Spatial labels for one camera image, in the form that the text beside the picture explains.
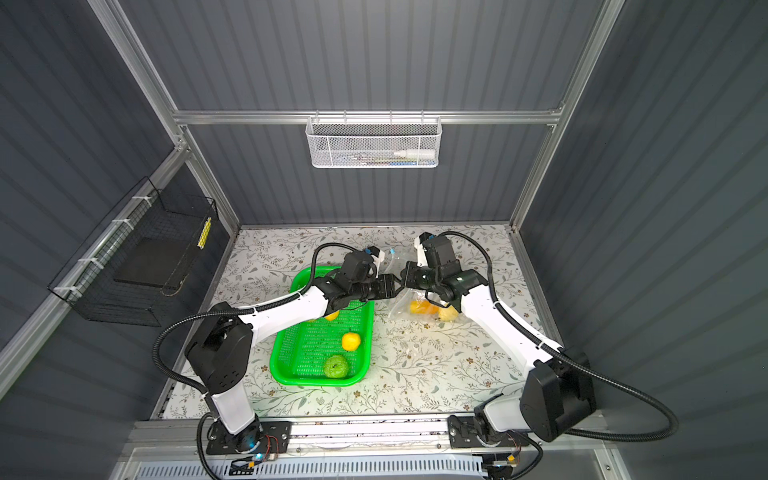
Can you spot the orange carrot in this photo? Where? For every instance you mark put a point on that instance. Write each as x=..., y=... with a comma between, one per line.
x=423, y=307

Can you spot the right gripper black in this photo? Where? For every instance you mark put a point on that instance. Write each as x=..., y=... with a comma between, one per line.
x=408, y=273

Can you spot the white tube in basket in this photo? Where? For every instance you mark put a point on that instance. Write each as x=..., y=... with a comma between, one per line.
x=416, y=155

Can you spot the green plastic basket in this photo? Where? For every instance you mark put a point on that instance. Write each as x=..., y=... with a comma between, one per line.
x=299, y=352

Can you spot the yellow tag on basket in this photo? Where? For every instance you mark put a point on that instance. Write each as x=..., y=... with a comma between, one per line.
x=204, y=233

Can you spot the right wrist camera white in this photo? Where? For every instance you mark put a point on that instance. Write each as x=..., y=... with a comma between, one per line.
x=420, y=248

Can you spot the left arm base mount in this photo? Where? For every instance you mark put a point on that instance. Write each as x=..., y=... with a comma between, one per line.
x=271, y=437

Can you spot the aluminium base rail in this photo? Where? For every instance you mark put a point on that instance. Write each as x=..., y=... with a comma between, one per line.
x=386, y=434

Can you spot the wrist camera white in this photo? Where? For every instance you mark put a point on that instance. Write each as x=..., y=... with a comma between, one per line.
x=377, y=254
x=420, y=248

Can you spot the green apple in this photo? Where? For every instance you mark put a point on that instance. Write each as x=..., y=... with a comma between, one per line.
x=336, y=367

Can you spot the black wire wall basket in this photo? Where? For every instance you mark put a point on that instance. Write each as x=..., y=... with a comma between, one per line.
x=134, y=272

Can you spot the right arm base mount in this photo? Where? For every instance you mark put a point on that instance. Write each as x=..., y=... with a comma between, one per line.
x=480, y=432

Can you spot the clear zip top bag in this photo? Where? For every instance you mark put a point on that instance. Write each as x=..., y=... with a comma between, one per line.
x=398, y=308

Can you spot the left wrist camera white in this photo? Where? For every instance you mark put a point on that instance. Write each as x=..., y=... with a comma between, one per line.
x=377, y=254

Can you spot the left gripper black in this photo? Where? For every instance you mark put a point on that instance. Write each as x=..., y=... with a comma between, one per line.
x=386, y=285

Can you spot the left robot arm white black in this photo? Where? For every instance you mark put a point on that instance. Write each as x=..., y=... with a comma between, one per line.
x=219, y=351

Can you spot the white wire wall basket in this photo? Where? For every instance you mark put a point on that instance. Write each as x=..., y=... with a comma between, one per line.
x=370, y=144

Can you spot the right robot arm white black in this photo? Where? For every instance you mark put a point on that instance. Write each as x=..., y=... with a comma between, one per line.
x=555, y=396

